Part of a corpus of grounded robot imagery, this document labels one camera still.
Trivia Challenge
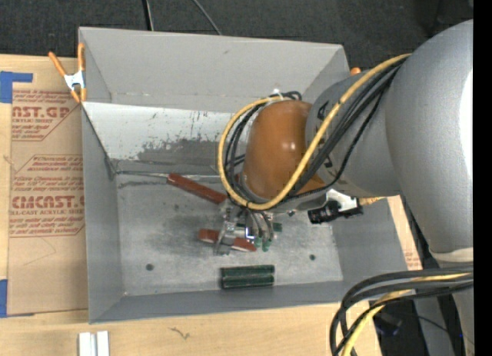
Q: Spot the red-brown block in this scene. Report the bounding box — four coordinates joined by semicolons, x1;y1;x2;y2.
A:
166;171;228;205
197;228;258;253

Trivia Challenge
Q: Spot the dark green flat block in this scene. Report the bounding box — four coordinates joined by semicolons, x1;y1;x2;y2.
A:
219;264;277;291

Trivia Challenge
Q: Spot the grey metal bin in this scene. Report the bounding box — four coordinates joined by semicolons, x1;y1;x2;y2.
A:
78;26;410;325

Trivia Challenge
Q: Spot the brown cardboard board red print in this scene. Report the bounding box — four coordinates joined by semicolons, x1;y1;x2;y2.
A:
0;53;424;318

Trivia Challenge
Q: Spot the black cylinder on white bracket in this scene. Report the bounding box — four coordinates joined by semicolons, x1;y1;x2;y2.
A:
307;188;364;225

